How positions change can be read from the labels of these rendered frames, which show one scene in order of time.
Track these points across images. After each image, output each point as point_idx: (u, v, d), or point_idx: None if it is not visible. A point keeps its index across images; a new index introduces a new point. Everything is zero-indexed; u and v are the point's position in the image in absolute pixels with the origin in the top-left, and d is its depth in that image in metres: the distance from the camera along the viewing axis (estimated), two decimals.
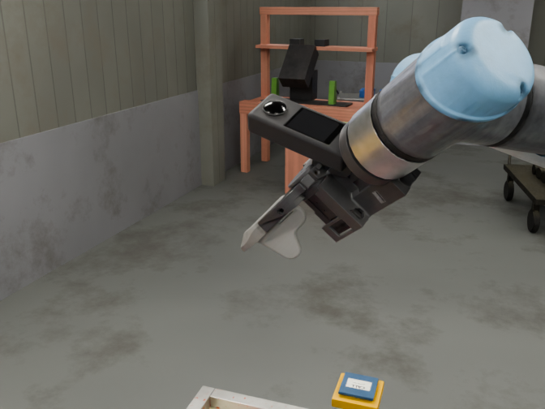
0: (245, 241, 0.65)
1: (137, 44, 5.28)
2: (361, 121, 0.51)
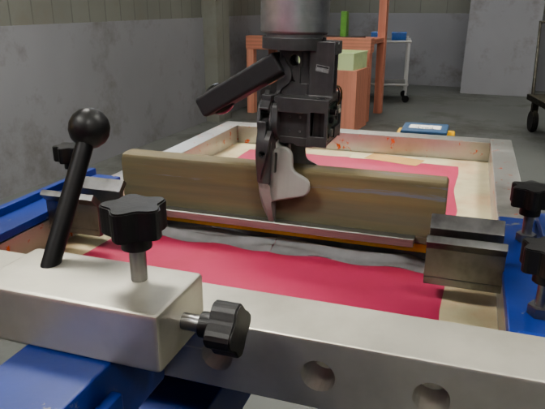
0: (265, 209, 0.68)
1: None
2: (261, 8, 0.62)
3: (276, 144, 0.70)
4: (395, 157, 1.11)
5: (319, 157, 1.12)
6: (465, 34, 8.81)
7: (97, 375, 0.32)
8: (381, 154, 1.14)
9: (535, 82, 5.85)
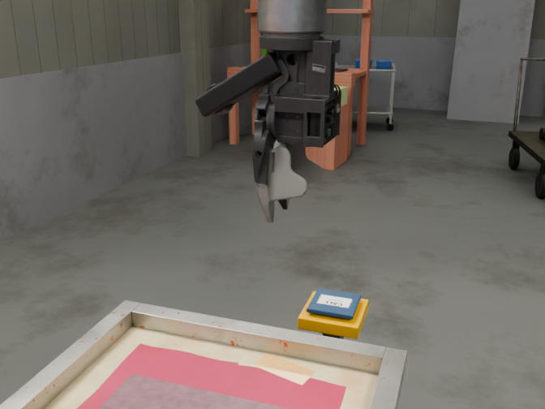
0: (263, 209, 0.68)
1: None
2: (258, 8, 0.62)
3: (276, 144, 0.70)
4: (285, 364, 1.05)
5: (207, 362, 1.06)
6: (453, 58, 8.75)
7: None
8: (274, 356, 1.08)
9: (517, 119, 5.79)
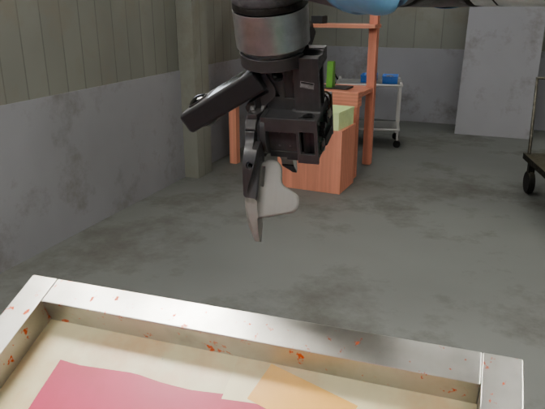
0: (251, 227, 0.64)
1: (105, 12, 4.60)
2: (234, 26, 0.56)
3: None
4: (304, 393, 0.60)
5: (168, 398, 0.62)
6: (461, 71, 8.47)
7: None
8: (283, 372, 0.62)
9: (531, 141, 5.52)
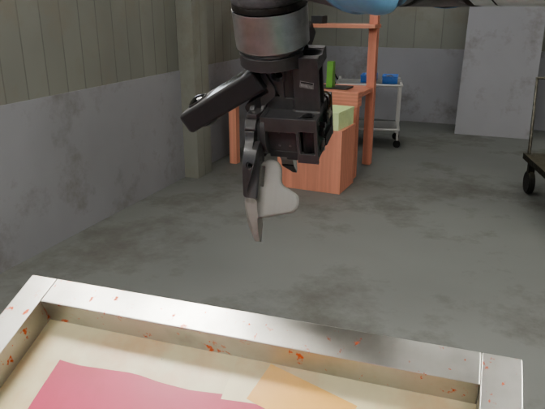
0: (251, 227, 0.64)
1: (105, 12, 4.60)
2: (233, 26, 0.56)
3: None
4: (303, 393, 0.60)
5: (168, 398, 0.62)
6: (461, 71, 8.47)
7: None
8: (282, 372, 0.62)
9: (531, 141, 5.52)
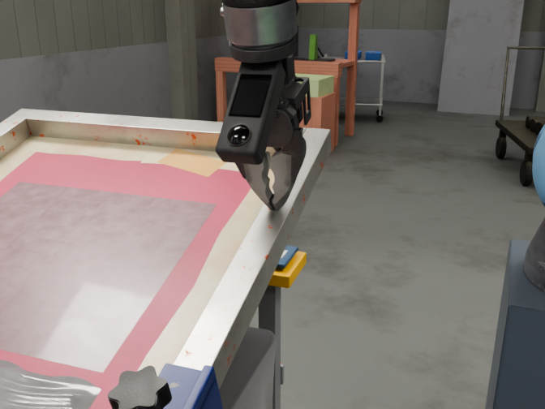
0: (283, 203, 0.71)
1: None
2: (270, 21, 0.57)
3: None
4: (195, 158, 0.92)
5: (105, 164, 0.93)
6: (444, 51, 8.73)
7: None
8: (183, 151, 0.94)
9: (504, 108, 5.78)
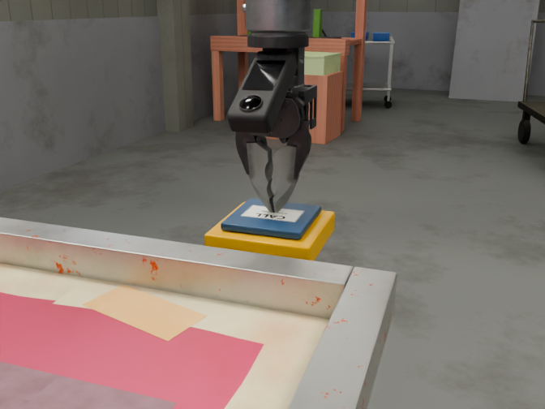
0: (283, 203, 0.71)
1: None
2: (289, 8, 0.62)
3: (263, 148, 0.69)
4: (150, 304, 0.51)
5: None
6: (456, 35, 8.21)
7: None
8: (133, 290, 0.54)
9: (527, 88, 5.26)
